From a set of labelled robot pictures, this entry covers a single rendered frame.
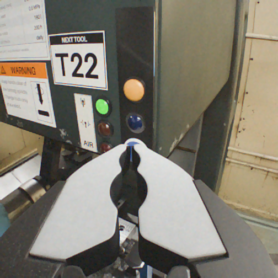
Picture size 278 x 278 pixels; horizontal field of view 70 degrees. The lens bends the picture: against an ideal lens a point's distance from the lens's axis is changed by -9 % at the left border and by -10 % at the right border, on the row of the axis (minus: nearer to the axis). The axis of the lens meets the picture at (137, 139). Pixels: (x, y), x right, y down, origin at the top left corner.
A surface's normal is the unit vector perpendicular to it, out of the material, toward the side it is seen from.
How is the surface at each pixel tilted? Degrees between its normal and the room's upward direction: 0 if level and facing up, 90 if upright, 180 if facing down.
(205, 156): 90
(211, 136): 90
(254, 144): 90
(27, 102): 90
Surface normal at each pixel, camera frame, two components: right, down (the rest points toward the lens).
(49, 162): -0.40, -0.04
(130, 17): -0.49, 0.41
